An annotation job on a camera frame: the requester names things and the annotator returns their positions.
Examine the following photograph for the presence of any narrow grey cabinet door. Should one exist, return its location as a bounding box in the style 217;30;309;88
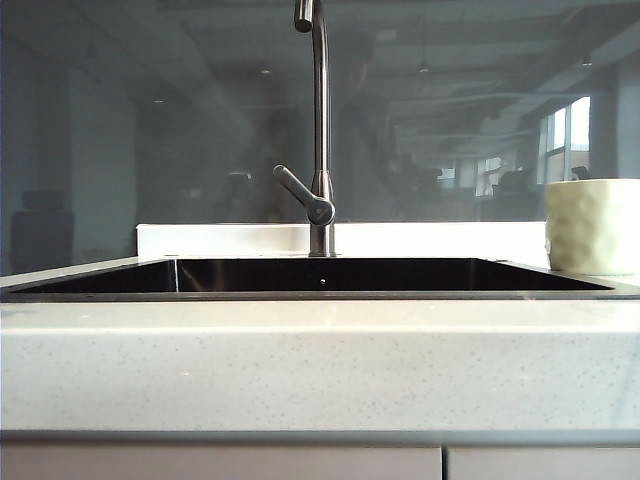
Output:
446;445;640;480

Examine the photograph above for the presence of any pale green ceramic mug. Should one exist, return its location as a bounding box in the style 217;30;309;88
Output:
543;178;640;277

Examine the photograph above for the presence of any steel gooseneck faucet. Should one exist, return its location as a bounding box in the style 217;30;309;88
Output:
293;0;338;258

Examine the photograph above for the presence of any rectangular undermount sink basin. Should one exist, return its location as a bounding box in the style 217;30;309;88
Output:
2;256;618;302

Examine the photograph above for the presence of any steel faucet lever handle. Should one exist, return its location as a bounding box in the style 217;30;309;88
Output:
272;164;337;226

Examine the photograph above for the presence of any white backsplash ledge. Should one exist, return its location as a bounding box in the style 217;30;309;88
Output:
135;221;548;259

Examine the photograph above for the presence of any wide grey cabinet door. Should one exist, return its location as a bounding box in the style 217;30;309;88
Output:
0;445;444;480

